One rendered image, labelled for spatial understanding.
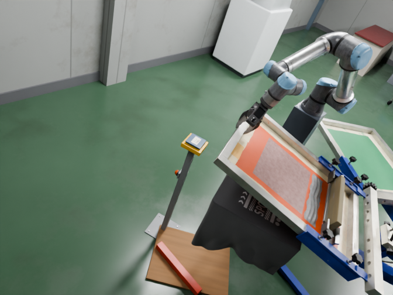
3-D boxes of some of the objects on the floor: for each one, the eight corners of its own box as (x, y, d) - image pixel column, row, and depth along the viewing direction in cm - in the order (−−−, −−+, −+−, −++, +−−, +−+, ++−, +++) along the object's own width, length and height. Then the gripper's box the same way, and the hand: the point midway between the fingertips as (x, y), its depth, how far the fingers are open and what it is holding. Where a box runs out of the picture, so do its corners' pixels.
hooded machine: (235, 52, 566) (271, -41, 467) (265, 70, 542) (309, -24, 442) (210, 59, 511) (245, -45, 412) (242, 79, 487) (287, -25, 388)
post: (144, 232, 235) (171, 142, 174) (158, 213, 251) (188, 125, 191) (168, 246, 231) (204, 160, 171) (181, 226, 248) (218, 141, 187)
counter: (379, 61, 811) (399, 35, 764) (361, 76, 670) (383, 46, 623) (357, 50, 834) (375, 24, 787) (335, 62, 693) (354, 32, 646)
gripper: (279, 105, 141) (251, 132, 155) (261, 89, 141) (234, 117, 155) (275, 112, 135) (247, 140, 149) (256, 96, 135) (229, 125, 149)
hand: (240, 130), depth 149 cm, fingers closed on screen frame, 4 cm apart
